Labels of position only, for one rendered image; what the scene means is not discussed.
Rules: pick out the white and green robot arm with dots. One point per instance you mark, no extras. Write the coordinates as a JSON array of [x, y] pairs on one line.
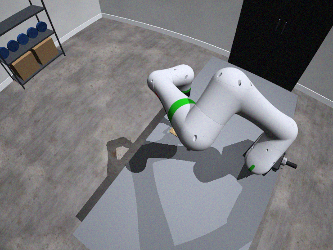
[[229, 92]]

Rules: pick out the tan square mat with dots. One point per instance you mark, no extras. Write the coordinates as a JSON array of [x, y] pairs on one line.
[[173, 132]]

